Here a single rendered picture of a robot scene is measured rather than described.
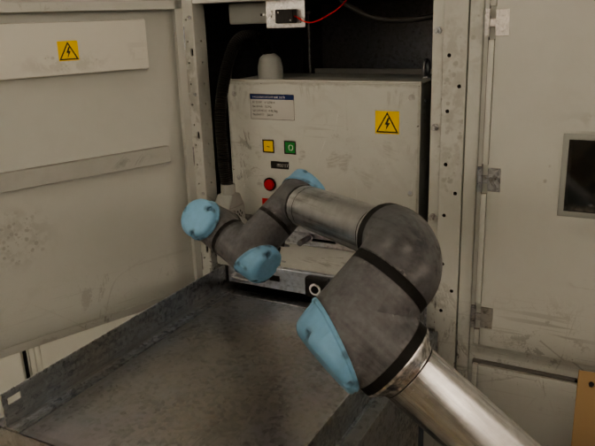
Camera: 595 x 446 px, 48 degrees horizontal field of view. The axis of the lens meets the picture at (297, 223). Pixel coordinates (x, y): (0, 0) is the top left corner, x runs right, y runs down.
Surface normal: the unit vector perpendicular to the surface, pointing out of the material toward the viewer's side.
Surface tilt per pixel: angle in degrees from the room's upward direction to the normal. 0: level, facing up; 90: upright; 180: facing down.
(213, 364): 0
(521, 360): 90
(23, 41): 90
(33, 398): 90
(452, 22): 90
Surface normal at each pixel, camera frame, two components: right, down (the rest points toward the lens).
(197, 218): -0.42, -0.24
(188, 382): -0.04, -0.95
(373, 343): -0.05, -0.01
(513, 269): -0.47, 0.28
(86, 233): 0.66, 0.20
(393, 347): 0.15, -0.22
